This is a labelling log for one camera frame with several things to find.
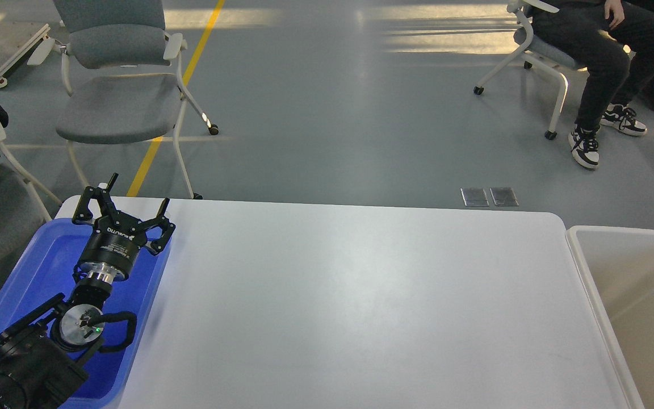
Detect blue plastic tray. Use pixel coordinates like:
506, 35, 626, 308
0, 218, 170, 408

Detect left floor outlet plate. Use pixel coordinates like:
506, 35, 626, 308
461, 188, 489, 207

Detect white grey chair right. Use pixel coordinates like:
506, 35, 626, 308
473, 1, 586, 140

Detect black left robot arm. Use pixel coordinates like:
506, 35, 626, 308
0, 178, 175, 408

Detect right floor outlet plate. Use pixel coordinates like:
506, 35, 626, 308
489, 188, 519, 207

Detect floor outlet plate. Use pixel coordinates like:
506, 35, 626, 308
489, 188, 519, 207
461, 188, 489, 207

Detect white plastic bin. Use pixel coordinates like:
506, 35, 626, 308
567, 226, 654, 408

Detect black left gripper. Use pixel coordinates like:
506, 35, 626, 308
71, 173, 176, 283

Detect white chair at left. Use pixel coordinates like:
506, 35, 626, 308
0, 121, 62, 223

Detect seated person black trousers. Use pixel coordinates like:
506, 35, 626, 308
532, 1, 654, 170

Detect grey office chair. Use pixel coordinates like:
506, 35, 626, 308
54, 1, 220, 199

